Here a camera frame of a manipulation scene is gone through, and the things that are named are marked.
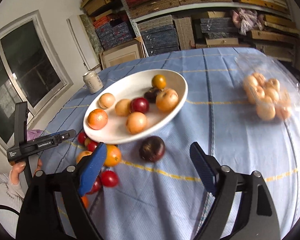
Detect purple cloth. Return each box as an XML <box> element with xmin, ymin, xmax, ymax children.
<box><xmin>26</xmin><ymin>129</ymin><xmax>43</xmax><ymax>141</ymax></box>

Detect yellow orange persimmon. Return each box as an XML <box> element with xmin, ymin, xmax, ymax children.
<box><xmin>76</xmin><ymin>151</ymin><xmax>92</xmax><ymax>164</ymax></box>

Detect large yellow orange fruit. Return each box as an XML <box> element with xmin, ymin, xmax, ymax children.
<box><xmin>126</xmin><ymin>112</ymin><xmax>148</xmax><ymax>134</ymax></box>

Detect white metal storage shelf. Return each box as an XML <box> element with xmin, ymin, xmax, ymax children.
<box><xmin>121</xmin><ymin>0</ymin><xmax>300</xmax><ymax>63</ymax></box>

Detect yellow green round fruit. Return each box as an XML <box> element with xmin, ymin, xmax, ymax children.
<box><xmin>151</xmin><ymin>74</ymin><xmax>166</xmax><ymax>89</ymax></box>

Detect person's left hand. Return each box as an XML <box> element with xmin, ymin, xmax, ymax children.
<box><xmin>9</xmin><ymin>161</ymin><xmax>26</xmax><ymax>185</ymax></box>

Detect large white oval plate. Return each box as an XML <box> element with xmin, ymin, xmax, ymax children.
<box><xmin>83</xmin><ymin>69</ymin><xmax>188</xmax><ymax>145</ymax></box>

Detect blue checked tablecloth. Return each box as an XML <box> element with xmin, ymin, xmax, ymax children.
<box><xmin>37</xmin><ymin>47</ymin><xmax>300</xmax><ymax>240</ymax></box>

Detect white beverage can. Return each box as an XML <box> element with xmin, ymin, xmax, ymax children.
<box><xmin>83</xmin><ymin>70</ymin><xmax>103</xmax><ymax>94</ymax></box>

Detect dark maroon plum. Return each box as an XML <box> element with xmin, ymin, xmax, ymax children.
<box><xmin>139</xmin><ymin>136</ymin><xmax>166</xmax><ymax>163</ymax></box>

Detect pale beige round fruit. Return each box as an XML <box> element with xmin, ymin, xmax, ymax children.
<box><xmin>98</xmin><ymin>93</ymin><xmax>116</xmax><ymax>109</ymax></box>

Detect small orange mandarin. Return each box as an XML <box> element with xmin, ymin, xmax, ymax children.
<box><xmin>87</xmin><ymin>108</ymin><xmax>108</xmax><ymax>130</ymax></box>

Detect pale orange speckled fruit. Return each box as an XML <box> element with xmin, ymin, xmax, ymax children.
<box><xmin>156</xmin><ymin>88</ymin><xmax>179</xmax><ymax>112</ymax></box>

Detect red cherry tomato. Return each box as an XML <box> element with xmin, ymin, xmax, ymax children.
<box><xmin>77</xmin><ymin>132</ymin><xmax>87</xmax><ymax>145</ymax></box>

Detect dark purple mangosteen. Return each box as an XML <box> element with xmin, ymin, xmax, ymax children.
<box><xmin>143</xmin><ymin>87</ymin><xmax>162</xmax><ymax>103</ymax></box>

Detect dark red plum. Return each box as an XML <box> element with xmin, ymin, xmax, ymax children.
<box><xmin>130</xmin><ymin>97</ymin><xmax>149</xmax><ymax>114</ymax></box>

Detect pink plastic bag on shelf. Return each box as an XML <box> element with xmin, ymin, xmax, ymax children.
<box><xmin>230</xmin><ymin>8</ymin><xmax>264</xmax><ymax>36</ymax></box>

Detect grey knitted sleeve forearm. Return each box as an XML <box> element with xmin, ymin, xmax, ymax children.
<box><xmin>0</xmin><ymin>172</ymin><xmax>25</xmax><ymax>238</ymax></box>

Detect yellow orange round fruit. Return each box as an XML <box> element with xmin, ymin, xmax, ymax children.
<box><xmin>104</xmin><ymin>145</ymin><xmax>122</xmax><ymax>167</ymax></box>

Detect small red tomato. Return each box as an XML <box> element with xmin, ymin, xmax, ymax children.
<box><xmin>100</xmin><ymin>170</ymin><xmax>119</xmax><ymax>187</ymax></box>

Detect small yellow fruit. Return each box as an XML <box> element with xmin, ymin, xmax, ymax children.
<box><xmin>115</xmin><ymin>99</ymin><xmax>131</xmax><ymax>116</ymax></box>

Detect sliding glass window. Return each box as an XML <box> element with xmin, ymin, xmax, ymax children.
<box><xmin>0</xmin><ymin>11</ymin><xmax>73</xmax><ymax>151</ymax></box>

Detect cardboard framed box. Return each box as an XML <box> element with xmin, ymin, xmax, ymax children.
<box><xmin>99</xmin><ymin>37</ymin><xmax>145</xmax><ymax>69</ymax></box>

